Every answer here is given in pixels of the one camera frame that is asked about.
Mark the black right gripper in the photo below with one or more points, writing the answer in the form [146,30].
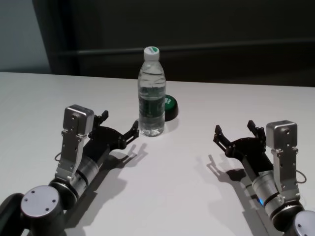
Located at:
[251,155]

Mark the dark vertical frame post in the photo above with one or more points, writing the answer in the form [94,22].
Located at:
[64,37]

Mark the clear water bottle green label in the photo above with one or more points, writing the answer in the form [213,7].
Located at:
[152,98]

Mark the thin grey horizontal rail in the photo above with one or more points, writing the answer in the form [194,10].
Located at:
[197,52]

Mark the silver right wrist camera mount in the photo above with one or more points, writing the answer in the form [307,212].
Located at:
[281,137]

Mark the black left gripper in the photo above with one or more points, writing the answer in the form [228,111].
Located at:
[103,140]

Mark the green YES button black base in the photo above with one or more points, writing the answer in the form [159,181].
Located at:
[171,108]

